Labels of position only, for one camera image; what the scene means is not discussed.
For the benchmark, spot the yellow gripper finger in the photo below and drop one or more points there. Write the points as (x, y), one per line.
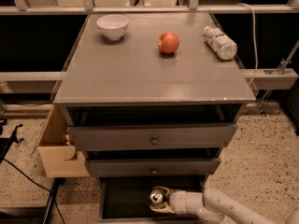
(165, 191)
(163, 208)

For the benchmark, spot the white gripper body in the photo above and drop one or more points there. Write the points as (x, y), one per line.
(177, 200)

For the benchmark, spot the crushed green soda can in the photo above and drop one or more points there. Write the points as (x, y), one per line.
(156, 197)

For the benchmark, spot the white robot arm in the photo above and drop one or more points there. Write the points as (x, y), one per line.
(210, 205)

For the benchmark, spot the grey middle drawer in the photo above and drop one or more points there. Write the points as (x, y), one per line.
(152, 167)

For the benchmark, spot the grey drawer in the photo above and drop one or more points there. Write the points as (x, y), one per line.
(152, 137)
(125, 200)
(152, 167)

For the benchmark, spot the grey bottom drawer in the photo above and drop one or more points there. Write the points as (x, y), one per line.
(125, 200)

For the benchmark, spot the grey top drawer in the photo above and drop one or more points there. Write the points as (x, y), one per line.
(152, 137)

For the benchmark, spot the grey drawer cabinet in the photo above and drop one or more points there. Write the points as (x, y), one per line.
(129, 82)

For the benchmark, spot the light wooden side drawer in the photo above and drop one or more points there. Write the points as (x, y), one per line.
(59, 156)

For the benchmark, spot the black stand base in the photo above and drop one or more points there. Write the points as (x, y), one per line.
(23, 215)

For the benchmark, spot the red apple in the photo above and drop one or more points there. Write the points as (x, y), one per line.
(168, 42)

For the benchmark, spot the clear plastic water bottle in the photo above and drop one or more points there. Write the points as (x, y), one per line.
(220, 42)

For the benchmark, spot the black clamp device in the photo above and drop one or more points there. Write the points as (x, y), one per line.
(6, 142)

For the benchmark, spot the white ceramic bowl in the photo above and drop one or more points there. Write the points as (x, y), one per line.
(113, 27)

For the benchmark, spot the metal railing frame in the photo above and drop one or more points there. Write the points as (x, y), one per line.
(140, 3)

